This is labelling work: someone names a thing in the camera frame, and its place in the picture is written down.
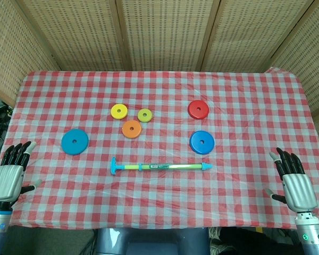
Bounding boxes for large teal ring disc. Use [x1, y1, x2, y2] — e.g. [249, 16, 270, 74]
[61, 129, 90, 156]

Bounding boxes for dark camouflage fabric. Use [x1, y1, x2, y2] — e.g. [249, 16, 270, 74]
[209, 227, 304, 255]

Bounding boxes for green and blue toy stick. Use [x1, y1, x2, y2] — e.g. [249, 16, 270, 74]
[110, 157, 213, 176]

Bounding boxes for yellow wooden ring disc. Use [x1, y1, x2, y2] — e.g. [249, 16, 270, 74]
[110, 103, 129, 121]

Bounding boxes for blue-grey robot torso base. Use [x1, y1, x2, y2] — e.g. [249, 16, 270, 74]
[95, 227, 211, 255]

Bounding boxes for woven bamboo screen panel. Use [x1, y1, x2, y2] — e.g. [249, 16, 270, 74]
[0, 0, 61, 107]
[114, 0, 220, 72]
[265, 0, 319, 149]
[200, 0, 319, 73]
[15, 0, 130, 72]

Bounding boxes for red wooden ring disc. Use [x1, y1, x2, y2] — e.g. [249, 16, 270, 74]
[188, 100, 211, 120]

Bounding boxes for blue wooden ring disc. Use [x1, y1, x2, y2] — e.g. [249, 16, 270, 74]
[189, 130, 215, 155]

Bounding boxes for red white checkered tablecloth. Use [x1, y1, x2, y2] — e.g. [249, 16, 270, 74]
[0, 69, 319, 231]

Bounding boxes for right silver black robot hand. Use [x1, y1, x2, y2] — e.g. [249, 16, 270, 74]
[264, 147, 318, 213]

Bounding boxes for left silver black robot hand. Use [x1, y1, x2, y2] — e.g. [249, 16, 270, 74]
[0, 141, 43, 212]

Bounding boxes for small yellow-green ring disc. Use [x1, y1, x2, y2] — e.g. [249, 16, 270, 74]
[137, 108, 153, 123]

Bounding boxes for black cable bundle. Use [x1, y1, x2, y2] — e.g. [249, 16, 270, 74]
[0, 102, 13, 146]

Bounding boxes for orange wooden ring disc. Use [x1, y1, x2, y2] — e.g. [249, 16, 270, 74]
[121, 120, 142, 139]

